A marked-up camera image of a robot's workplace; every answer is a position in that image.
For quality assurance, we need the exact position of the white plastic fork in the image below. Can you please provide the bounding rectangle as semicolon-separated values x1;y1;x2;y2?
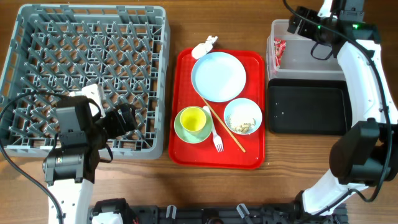
203;106;224;152

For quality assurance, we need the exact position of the red snack wrapper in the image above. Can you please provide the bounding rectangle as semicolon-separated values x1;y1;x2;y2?
274;38;287;68

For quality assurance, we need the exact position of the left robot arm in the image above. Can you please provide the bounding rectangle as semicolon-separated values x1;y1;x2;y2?
43;96;137;223

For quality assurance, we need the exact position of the wooden chopstick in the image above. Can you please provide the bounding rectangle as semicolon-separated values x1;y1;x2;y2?
201;96;246;153

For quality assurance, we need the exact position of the white tissue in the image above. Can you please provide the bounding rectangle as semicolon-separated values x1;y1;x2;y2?
192;35;218;60

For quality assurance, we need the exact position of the light blue bowl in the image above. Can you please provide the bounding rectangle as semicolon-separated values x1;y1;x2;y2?
223;98;262;135

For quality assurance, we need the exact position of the green bowl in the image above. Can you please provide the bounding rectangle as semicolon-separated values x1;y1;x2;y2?
174;108;213;144

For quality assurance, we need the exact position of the red plastic tray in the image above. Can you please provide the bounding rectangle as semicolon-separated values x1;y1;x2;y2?
169;48;266;170

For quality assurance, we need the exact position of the light blue plate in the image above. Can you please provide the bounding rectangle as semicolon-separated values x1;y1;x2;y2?
191;52;246;103

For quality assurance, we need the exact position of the grey dishwasher rack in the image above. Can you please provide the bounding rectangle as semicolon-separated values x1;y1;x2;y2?
1;4;170;159

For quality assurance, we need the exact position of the yellow cup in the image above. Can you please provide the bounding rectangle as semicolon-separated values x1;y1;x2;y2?
180;106;206;134

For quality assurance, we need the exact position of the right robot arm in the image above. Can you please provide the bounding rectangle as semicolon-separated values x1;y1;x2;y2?
288;1;397;222

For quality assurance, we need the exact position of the black tray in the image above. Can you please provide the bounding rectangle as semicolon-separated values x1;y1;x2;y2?
267;78;352;136

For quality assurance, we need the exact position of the clear plastic bin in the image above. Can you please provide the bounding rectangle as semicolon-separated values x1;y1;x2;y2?
266;19;345;81

